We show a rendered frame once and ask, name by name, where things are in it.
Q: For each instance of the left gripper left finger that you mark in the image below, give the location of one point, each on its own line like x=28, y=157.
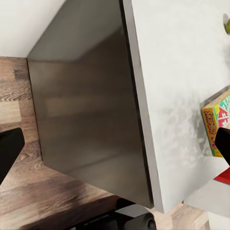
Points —
x=11, y=144

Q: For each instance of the desk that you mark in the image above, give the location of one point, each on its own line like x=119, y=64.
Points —
x=119, y=87

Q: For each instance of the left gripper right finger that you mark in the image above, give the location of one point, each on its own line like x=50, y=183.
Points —
x=222, y=141

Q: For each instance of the board game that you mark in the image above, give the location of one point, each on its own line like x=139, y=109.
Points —
x=216, y=115

